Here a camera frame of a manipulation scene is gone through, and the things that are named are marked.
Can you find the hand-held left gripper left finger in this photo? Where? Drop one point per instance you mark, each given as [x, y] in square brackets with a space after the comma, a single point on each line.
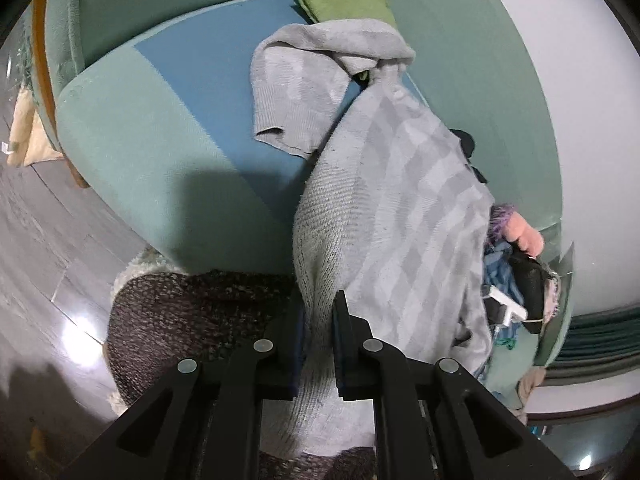
[299, 332]

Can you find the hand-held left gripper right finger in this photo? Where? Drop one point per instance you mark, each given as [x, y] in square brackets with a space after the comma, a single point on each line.
[341, 340]

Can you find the grey knit sweater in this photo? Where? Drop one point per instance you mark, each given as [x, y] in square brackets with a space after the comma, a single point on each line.
[400, 210]

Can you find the dark speckled rug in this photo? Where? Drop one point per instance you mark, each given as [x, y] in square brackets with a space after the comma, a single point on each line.
[190, 305]

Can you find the green ribbon cloth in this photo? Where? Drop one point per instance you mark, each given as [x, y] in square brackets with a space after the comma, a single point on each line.
[505, 343]

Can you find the blue striped cloth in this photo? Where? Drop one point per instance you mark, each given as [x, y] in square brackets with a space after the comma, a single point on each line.
[497, 270]

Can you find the beige cloth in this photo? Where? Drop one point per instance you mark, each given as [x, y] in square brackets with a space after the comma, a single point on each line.
[530, 385]

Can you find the black textured bag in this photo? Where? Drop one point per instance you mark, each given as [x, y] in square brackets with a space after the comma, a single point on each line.
[530, 280]

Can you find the pink plush toy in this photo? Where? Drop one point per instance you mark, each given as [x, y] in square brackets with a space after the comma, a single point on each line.
[525, 235]

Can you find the pink knit cloth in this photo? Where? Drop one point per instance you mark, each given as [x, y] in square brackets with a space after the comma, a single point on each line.
[551, 295]

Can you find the green sofa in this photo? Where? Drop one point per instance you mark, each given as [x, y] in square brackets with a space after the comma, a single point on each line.
[150, 160]

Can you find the black garment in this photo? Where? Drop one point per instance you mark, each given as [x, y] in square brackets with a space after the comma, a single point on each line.
[470, 147]

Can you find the blue seat mat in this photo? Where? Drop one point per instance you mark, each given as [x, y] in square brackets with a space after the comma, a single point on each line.
[225, 85]

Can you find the teal curtain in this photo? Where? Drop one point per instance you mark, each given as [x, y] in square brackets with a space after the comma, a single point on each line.
[600, 335]

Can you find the cream floor cloth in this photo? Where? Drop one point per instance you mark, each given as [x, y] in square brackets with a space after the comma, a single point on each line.
[30, 140]

